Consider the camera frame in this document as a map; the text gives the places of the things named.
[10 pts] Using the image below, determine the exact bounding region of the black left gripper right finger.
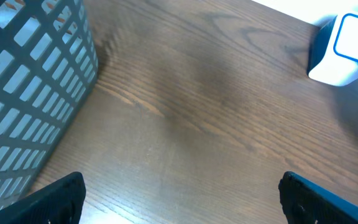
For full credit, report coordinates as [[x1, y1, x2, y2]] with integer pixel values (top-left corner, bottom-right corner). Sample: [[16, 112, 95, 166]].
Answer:
[[278, 171, 358, 224]]

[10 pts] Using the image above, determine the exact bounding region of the grey plastic mesh basket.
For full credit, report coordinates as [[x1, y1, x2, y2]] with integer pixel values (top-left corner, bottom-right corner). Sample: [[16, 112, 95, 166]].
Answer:
[[0, 0, 98, 210]]

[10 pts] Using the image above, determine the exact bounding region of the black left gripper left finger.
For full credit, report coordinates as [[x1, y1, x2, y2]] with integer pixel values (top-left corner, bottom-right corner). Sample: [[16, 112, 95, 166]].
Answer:
[[0, 172, 86, 224]]

